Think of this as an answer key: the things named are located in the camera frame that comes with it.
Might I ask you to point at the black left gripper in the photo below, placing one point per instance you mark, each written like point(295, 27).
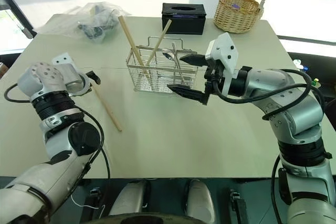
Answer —
point(95, 78)

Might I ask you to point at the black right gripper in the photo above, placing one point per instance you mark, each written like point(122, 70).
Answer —
point(213, 77)

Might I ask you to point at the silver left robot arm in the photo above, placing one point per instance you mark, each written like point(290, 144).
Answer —
point(51, 85)

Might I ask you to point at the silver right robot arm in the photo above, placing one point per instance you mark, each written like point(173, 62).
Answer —
point(288, 119)

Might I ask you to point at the metal spoon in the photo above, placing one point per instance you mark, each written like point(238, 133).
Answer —
point(168, 55)

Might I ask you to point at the wooden chopstick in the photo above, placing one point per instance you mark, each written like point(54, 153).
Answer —
point(107, 107)
point(130, 39)
point(160, 37)

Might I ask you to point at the dark items in bag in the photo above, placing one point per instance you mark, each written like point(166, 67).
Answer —
point(95, 31)

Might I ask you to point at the black tissue box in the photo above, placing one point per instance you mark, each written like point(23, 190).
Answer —
point(183, 22)

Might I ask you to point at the clear plastic bag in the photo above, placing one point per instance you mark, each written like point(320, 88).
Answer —
point(65, 23)

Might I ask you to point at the small purple item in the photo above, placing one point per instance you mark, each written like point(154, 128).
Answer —
point(235, 5)

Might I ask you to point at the brown box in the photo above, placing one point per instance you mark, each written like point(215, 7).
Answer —
point(2, 69)

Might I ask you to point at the small bottles with coloured caps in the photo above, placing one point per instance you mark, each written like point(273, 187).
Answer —
point(305, 70)

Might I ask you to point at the silver rounded shell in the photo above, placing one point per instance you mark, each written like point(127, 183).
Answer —
point(200, 200)
point(130, 197)

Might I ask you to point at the dark rounded rim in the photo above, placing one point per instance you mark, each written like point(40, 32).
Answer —
point(147, 219)

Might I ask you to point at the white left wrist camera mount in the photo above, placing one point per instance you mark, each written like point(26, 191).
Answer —
point(61, 59)

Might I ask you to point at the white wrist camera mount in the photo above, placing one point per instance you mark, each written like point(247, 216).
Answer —
point(223, 48)
point(61, 59)

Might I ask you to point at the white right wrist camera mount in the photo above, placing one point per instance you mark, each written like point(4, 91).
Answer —
point(223, 48)

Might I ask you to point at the black window frame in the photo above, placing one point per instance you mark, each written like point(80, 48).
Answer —
point(15, 11)

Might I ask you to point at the black bracket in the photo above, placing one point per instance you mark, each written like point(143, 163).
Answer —
point(95, 197)
point(239, 207)

